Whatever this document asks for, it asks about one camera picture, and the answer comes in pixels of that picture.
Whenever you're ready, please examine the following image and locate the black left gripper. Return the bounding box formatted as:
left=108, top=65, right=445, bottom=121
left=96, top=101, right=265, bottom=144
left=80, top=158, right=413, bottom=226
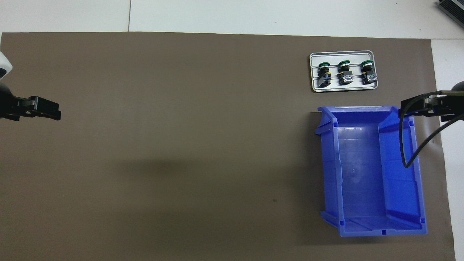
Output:
left=0, top=83, right=61, bottom=121

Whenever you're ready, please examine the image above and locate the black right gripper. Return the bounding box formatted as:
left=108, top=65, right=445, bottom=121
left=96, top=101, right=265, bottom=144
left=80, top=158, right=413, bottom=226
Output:
left=398, top=82, right=464, bottom=124

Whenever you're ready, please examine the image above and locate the green push button switch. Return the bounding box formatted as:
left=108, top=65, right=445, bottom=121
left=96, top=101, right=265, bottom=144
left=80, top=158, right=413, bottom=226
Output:
left=318, top=62, right=333, bottom=88
left=360, top=60, right=378, bottom=85
left=337, top=60, right=354, bottom=86

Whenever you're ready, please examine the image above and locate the blue plastic storage bin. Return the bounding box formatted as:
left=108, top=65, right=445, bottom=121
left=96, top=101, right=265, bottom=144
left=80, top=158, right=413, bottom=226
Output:
left=315, top=105, right=428, bottom=238

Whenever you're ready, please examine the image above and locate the grey metal tray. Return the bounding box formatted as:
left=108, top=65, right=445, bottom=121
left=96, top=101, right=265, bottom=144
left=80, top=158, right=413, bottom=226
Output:
left=309, top=50, right=379, bottom=93

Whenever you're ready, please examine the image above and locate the grey ribbed device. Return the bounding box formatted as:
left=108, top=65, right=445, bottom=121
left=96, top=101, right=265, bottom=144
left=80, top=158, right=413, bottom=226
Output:
left=437, top=0, right=464, bottom=24

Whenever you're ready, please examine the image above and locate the brown table mat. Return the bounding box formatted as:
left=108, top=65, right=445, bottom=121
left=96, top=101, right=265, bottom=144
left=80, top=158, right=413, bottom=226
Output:
left=0, top=32, right=456, bottom=261

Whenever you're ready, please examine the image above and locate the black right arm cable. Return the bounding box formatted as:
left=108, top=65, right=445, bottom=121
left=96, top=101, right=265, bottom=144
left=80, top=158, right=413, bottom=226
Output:
left=398, top=91, right=464, bottom=168

